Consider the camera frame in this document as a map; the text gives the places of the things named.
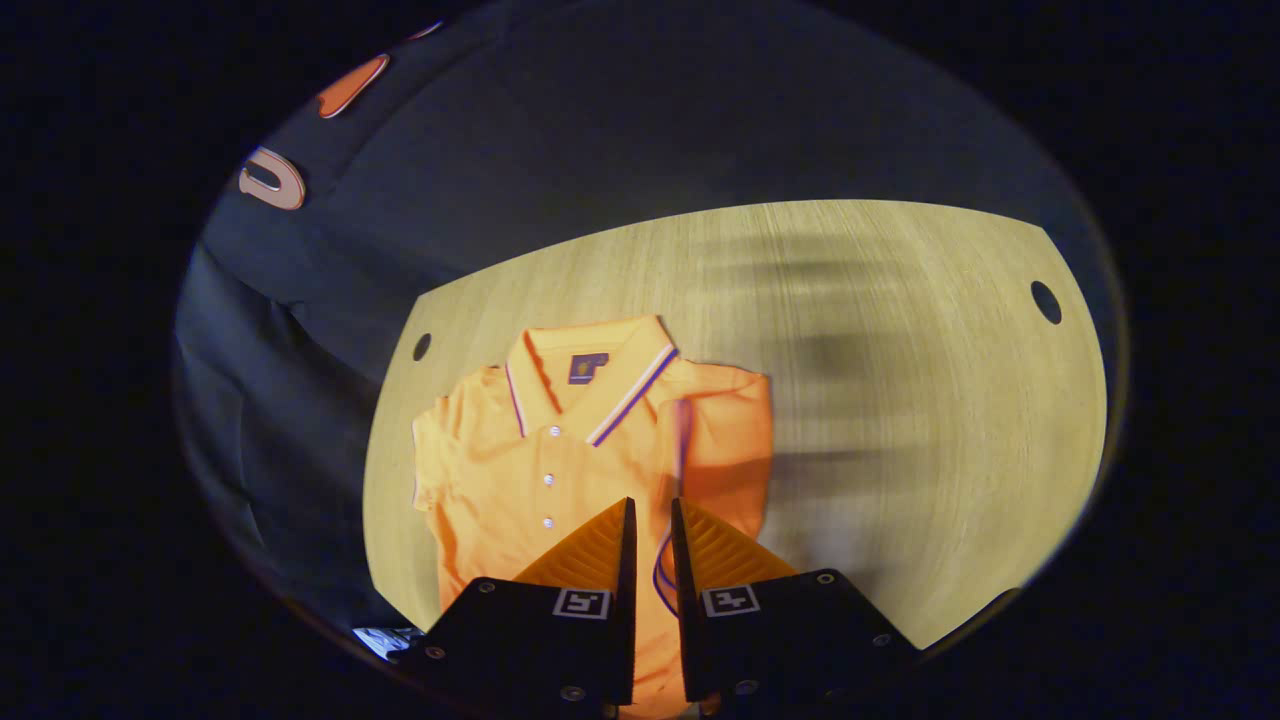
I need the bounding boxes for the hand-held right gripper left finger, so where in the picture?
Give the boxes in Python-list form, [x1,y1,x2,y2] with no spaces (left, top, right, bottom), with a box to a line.
[388,497,639,709]

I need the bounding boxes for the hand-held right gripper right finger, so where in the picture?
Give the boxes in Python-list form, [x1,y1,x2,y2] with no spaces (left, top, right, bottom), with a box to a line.
[668,497,921,706]

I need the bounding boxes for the orange polo T-shirt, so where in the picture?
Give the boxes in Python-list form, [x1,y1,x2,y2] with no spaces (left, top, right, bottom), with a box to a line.
[410,315,776,719]

